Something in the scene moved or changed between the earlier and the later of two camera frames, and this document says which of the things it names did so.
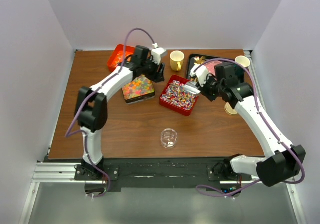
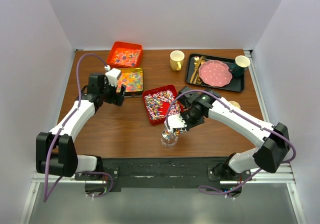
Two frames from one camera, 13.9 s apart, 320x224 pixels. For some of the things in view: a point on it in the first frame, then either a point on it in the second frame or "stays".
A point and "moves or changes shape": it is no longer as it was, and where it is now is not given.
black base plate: (159, 173) stays
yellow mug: (176, 59) stays
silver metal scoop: (192, 87) → (167, 134)
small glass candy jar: (169, 138) stays
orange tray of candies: (116, 57) moves or changes shape
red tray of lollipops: (173, 96) moves or changes shape
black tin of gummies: (140, 89) moves or changes shape
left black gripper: (158, 76) → (115, 98)
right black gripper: (204, 89) → (189, 125)
